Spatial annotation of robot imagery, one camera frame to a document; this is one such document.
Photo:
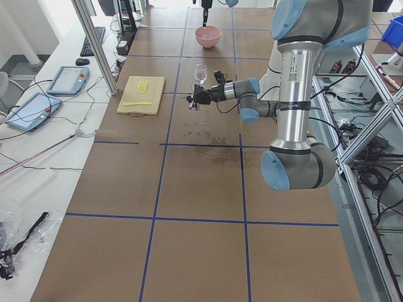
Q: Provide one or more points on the blue teach pendant near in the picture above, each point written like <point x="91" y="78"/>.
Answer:
<point x="33" y="112"/>

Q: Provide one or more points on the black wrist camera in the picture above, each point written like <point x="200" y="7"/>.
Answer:
<point x="220" y="77"/>

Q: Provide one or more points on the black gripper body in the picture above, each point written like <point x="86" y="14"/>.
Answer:
<point x="206" y="4"/>
<point x="215" y="92"/>

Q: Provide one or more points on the blue storage bin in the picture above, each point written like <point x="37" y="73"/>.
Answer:
<point x="394" y="31"/>

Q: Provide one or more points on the steel double jigger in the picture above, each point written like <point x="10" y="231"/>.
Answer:
<point x="193" y="106"/>

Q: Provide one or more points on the clear wine glass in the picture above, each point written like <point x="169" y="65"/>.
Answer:
<point x="200" y="73"/>

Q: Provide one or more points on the black computer mouse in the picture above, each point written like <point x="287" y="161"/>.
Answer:
<point x="82" y="62"/>

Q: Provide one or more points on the blue teach pendant far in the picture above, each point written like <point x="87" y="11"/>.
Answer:
<point x="68" y="81"/>

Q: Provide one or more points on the pile of ice cubes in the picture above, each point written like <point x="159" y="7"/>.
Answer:
<point x="208" y="36"/>

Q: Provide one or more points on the bamboo cutting board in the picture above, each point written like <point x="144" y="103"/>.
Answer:
<point x="153" y="94"/>

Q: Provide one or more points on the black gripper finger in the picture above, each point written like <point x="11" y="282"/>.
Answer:
<point x="205" y="17"/>
<point x="198" y="99"/>
<point x="200" y="91"/>

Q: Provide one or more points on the blue teach pendant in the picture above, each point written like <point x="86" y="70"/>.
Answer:
<point x="68" y="81"/>
<point x="33" y="112"/>

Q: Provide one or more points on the aluminium frame post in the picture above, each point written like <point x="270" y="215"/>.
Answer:
<point x="82" y="12"/>

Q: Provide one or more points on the black power box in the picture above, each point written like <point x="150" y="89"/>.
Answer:
<point x="122" y="48"/>

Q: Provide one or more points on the yellow plastic knife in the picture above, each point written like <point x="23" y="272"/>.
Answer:
<point x="142" y="103"/>

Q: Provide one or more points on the pink bowl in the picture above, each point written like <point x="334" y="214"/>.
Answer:
<point x="213" y="30"/>

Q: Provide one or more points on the clear plastic bag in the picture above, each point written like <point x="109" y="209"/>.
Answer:
<point x="35" y="230"/>

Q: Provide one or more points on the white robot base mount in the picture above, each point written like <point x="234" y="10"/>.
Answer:
<point x="272" y="76"/>

